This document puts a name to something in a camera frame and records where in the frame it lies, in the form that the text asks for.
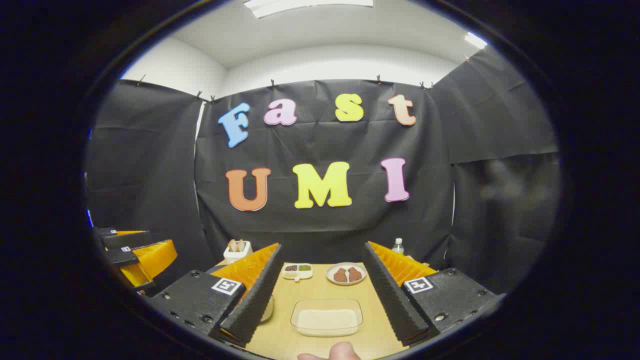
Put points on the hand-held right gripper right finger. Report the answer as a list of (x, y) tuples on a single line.
[(390, 295)]

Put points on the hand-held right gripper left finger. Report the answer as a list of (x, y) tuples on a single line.
[(255, 295)]

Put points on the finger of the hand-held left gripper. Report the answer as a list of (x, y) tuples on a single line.
[(127, 240), (155, 257)]

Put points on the brown meat piece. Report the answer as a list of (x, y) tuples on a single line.
[(354, 274), (340, 275)]

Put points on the white toaster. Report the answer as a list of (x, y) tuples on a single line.
[(235, 256)]

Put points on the round beige plate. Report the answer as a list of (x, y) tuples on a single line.
[(346, 283)]

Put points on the green drink bottle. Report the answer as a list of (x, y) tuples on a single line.
[(398, 247)]

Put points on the white divided condiment dish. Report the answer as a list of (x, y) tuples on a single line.
[(297, 271)]

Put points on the black backdrop cloth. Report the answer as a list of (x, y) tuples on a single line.
[(320, 230)]

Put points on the ceiling light panel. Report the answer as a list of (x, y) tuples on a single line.
[(475, 41), (307, 6)]

